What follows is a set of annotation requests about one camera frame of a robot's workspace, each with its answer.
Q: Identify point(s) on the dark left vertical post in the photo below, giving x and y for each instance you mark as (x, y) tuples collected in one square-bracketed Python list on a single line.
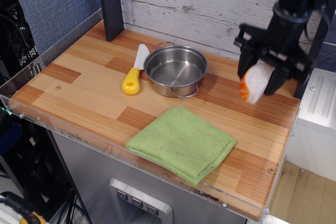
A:
[(112, 18)]

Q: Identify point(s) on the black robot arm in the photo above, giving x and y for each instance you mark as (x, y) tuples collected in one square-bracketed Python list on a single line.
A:
[(298, 6)]

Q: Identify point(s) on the white and orange toy sushi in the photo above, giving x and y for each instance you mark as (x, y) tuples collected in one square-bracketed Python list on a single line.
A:
[(254, 82)]

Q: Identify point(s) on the stainless steel pot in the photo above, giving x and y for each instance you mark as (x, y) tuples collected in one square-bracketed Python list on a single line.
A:
[(175, 71)]

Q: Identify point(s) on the black plastic crate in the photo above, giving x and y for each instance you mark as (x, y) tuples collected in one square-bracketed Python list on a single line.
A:
[(17, 43)]

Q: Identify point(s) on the clear acrylic table guard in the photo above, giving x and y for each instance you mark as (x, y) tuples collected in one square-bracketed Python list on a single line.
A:
[(78, 97)]

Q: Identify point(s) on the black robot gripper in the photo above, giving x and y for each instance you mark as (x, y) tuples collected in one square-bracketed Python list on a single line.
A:
[(278, 46)]

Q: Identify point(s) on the dark right vertical post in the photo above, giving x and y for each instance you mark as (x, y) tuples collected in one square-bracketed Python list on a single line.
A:
[(322, 51)]

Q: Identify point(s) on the green knitted cloth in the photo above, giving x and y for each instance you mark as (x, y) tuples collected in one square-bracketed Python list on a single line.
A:
[(183, 143)]

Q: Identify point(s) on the dark vertical post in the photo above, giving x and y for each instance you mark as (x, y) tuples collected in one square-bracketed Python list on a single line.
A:
[(322, 51), (112, 18)]

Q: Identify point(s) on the white aluminium rail block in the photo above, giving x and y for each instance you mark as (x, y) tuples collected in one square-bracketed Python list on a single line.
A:
[(311, 144)]

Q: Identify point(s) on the silver cabinet with button panel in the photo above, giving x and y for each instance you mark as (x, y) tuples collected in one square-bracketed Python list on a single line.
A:
[(115, 188)]

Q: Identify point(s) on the yellow handled toy knife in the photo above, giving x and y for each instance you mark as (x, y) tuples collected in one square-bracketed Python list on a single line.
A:
[(131, 84)]

